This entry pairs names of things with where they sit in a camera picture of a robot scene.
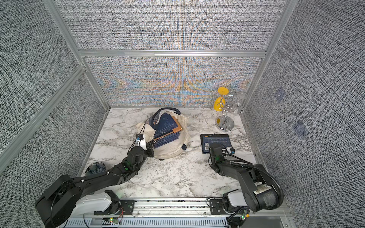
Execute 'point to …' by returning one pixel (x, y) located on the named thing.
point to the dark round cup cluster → (94, 168)
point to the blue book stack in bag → (167, 130)
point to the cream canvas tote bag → (146, 130)
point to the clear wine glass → (237, 108)
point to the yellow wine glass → (220, 102)
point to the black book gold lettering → (206, 139)
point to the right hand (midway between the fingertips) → (211, 141)
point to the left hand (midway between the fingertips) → (154, 140)
